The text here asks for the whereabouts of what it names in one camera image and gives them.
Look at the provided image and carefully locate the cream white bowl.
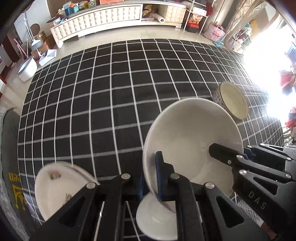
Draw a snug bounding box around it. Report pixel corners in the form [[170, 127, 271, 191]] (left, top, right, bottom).
[[142, 97, 244, 213]]

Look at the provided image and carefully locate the black white checked tablecloth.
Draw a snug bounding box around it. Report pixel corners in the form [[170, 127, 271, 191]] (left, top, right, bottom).
[[18, 39, 283, 234]]

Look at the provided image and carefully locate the white metal shelf rack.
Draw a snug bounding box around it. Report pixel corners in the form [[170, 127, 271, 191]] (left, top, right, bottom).
[[182, 1, 216, 34]]

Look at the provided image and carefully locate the white tufted tv cabinet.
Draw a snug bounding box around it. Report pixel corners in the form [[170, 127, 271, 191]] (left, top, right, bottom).
[[51, 1, 186, 48]]

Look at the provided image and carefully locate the white dustpan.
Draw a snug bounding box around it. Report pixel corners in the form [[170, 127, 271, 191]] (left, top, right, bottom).
[[39, 49, 57, 67]]

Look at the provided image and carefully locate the patterned floral bowl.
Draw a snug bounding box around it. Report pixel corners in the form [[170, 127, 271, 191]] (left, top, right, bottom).
[[213, 81, 249, 121]]

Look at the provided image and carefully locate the leaning wooden frame mirror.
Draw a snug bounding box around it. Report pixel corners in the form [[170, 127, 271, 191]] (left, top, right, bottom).
[[223, 6, 280, 51]]

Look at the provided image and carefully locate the white paper roll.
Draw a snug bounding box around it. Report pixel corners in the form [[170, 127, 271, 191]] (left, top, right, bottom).
[[154, 13, 165, 23]]

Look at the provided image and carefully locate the grey queen cushion cover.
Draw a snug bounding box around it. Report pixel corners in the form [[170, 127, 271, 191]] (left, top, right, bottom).
[[1, 108, 38, 240]]

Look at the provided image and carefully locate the pink gift bag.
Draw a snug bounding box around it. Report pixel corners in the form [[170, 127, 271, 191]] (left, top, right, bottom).
[[203, 24, 226, 42]]

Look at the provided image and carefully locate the white plastic bin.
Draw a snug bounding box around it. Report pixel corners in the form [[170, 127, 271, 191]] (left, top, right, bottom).
[[16, 56, 38, 82]]

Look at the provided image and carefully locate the white bowl red mark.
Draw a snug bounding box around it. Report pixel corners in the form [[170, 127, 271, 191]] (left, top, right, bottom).
[[136, 193, 178, 240]]

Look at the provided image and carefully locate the person's right hand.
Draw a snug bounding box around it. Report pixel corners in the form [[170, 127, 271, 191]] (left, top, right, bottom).
[[261, 222, 280, 241]]

